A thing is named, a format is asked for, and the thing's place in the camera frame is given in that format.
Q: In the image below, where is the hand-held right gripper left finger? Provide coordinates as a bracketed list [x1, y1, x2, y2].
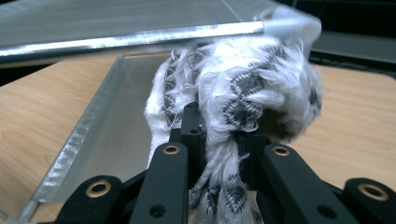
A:
[129, 102, 208, 224]

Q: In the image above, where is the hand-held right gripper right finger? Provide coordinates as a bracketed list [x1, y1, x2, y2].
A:
[237, 130, 359, 224]

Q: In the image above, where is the grey two-tier metal rack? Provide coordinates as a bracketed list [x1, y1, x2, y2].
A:
[0, 0, 323, 224]

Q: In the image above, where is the white grey patterned cloth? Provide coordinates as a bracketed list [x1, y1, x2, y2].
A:
[144, 35, 324, 224]

